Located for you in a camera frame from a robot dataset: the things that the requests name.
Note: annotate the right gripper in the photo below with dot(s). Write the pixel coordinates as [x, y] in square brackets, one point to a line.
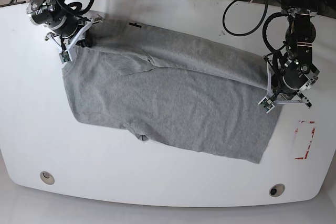
[68, 35]

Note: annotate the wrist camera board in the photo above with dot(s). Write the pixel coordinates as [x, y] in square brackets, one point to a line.
[65, 57]
[267, 104]

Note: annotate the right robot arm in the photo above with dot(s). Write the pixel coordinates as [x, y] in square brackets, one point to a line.
[51, 13]

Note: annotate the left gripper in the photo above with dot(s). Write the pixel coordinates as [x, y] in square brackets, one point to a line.
[286, 83]

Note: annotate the red tape rectangle marking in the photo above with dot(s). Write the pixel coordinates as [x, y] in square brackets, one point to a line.
[303, 138]

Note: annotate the table cable grommet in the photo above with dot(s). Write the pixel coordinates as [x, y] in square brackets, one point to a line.
[277, 190]
[47, 178]

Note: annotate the right table cable grommet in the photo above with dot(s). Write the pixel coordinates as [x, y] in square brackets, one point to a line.
[277, 190]

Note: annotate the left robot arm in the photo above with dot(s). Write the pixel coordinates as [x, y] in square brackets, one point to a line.
[300, 33]

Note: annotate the grey t-shirt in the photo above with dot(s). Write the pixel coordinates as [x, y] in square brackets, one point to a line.
[177, 89]

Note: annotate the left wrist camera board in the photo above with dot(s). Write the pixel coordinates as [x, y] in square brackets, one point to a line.
[267, 104]

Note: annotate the left table cable grommet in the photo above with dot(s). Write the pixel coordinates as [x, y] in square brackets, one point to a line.
[47, 178]

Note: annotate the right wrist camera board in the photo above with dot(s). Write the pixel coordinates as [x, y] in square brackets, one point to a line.
[65, 57]

